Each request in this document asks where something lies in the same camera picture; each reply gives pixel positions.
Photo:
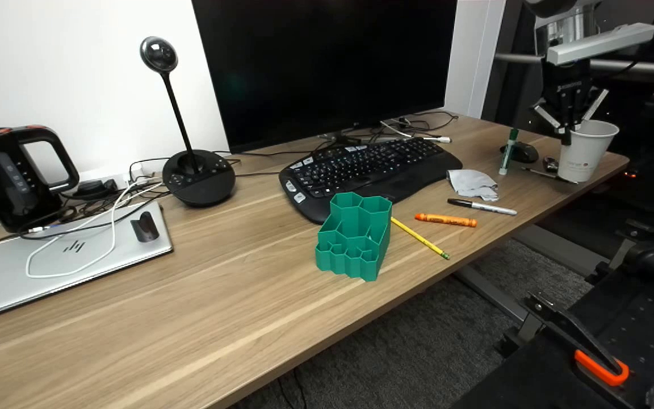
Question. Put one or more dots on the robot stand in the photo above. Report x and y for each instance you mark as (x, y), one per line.
(616, 341)

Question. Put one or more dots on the black keyboard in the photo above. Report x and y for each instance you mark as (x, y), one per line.
(361, 170)

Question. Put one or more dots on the black electric kettle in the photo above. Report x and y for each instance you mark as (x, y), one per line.
(9, 182)

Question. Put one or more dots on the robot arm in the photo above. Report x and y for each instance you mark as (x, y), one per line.
(565, 31)

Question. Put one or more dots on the black pen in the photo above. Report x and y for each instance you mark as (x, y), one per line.
(548, 174)

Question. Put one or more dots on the green marker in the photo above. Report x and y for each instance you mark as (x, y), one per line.
(508, 152)

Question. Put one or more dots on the black conference camera on stalk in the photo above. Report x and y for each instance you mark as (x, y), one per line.
(196, 176)

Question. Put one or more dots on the black computer mouse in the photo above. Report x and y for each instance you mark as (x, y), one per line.
(524, 152)

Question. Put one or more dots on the small dark clip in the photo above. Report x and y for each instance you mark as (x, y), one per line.
(550, 165)

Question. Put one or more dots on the orange crayon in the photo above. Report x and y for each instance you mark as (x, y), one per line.
(446, 220)

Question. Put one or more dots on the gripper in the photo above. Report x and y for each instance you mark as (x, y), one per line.
(566, 85)

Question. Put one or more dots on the black monitor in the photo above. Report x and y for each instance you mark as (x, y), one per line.
(327, 62)

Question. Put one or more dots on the white paper cup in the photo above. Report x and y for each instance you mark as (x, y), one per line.
(585, 156)

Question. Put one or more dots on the green honeycomb pen organizer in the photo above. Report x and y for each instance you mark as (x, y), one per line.
(355, 238)

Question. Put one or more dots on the black power adapter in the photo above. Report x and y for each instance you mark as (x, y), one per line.
(95, 187)

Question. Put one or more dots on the small black dongle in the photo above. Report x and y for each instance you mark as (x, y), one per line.
(145, 227)

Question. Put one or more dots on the yellow pencil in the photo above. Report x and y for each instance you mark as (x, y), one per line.
(420, 238)

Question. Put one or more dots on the grey cloth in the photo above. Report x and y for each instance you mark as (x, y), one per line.
(472, 183)

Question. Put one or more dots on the grey rail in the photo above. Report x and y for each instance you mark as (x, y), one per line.
(645, 68)

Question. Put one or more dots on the black marker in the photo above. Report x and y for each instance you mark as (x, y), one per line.
(480, 207)

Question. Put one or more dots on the silver laptop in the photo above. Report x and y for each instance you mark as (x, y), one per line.
(49, 267)

